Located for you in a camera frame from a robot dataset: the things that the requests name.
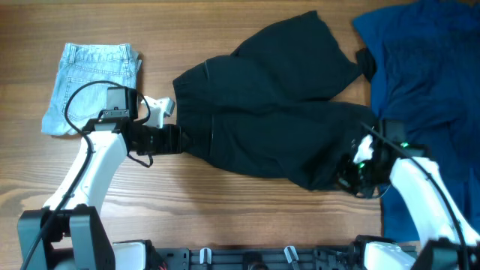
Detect black shorts garment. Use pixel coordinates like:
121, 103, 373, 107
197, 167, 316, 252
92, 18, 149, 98
172, 11, 377, 191

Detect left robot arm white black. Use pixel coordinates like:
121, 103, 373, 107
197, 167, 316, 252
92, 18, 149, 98
17, 86, 188, 269

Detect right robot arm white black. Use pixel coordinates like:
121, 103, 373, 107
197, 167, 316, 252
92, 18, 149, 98
337, 123, 479, 269

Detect folded light blue jeans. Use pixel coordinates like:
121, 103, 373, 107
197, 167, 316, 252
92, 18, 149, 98
41, 43, 142, 136

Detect blue garment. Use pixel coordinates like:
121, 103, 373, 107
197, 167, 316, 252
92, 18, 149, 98
352, 1, 479, 228

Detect small black cloth piece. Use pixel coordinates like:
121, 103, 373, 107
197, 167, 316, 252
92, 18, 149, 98
355, 48, 377, 83

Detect black mounting rail base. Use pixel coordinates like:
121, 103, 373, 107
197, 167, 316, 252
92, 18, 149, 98
157, 246, 363, 270

